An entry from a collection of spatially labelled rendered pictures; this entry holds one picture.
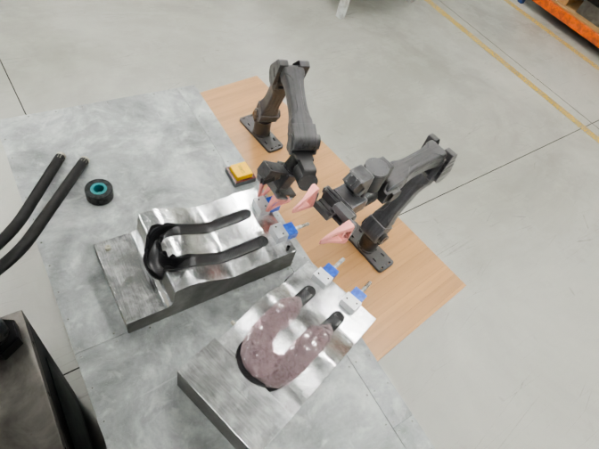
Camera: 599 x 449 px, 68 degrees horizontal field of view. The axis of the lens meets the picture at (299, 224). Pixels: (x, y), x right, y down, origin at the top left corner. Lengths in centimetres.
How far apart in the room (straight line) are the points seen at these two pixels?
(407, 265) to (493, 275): 135
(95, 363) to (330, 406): 60
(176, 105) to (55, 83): 152
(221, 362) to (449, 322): 162
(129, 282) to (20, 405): 36
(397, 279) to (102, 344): 89
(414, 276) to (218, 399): 76
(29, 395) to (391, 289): 101
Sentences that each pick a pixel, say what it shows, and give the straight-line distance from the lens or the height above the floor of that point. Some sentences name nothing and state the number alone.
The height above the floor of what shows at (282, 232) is 92.
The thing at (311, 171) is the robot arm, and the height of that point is 112.
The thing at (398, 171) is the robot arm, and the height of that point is 123.
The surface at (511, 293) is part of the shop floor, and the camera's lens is 285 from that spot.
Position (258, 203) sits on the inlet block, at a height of 92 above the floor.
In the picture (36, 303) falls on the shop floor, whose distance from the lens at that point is 228.
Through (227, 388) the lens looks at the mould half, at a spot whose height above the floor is 91.
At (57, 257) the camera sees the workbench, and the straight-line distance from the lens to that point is 141.
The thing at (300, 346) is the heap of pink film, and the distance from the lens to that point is 117.
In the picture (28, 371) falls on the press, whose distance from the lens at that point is 130.
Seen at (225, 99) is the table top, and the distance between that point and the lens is 187.
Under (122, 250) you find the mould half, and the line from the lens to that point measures 132.
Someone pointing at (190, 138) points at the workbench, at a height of 80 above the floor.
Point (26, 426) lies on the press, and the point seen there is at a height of 79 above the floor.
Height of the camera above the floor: 197
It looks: 52 degrees down
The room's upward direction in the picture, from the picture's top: 20 degrees clockwise
